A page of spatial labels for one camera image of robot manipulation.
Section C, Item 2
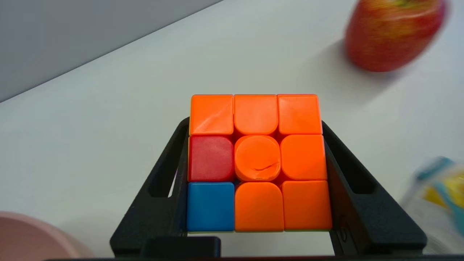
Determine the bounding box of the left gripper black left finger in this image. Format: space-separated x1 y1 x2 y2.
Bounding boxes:
110 117 191 258

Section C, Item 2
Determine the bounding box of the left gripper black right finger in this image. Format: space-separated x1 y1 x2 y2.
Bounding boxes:
321 120 428 256

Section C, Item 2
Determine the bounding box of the multicoloured rubiks cube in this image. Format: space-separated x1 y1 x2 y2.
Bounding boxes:
186 94 333 233

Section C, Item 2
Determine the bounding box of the yellow duck toy on scooter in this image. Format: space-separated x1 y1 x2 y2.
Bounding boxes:
400 156 464 255

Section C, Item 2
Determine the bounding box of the pink bowl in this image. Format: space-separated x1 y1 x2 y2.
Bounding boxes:
0 211 95 259

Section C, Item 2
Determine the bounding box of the red apple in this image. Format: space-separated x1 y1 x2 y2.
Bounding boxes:
344 0 447 73

